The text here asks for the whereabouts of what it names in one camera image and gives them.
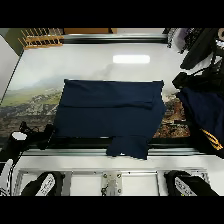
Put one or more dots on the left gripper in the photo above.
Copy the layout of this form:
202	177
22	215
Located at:
46	136

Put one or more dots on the navy blue garment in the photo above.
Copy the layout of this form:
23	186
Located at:
106	110

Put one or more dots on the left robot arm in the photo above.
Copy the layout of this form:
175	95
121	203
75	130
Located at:
10	150

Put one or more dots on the brown clothes hangers stack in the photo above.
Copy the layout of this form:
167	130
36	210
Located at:
43	40

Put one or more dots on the heap of clothes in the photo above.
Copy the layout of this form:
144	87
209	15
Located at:
176	36

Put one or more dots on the navy garment with yellow stripes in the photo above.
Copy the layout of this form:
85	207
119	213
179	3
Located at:
206	115

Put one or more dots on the black garment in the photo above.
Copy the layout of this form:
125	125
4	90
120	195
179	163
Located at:
200	50

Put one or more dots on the silver frame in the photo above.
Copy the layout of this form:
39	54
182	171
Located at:
112	184

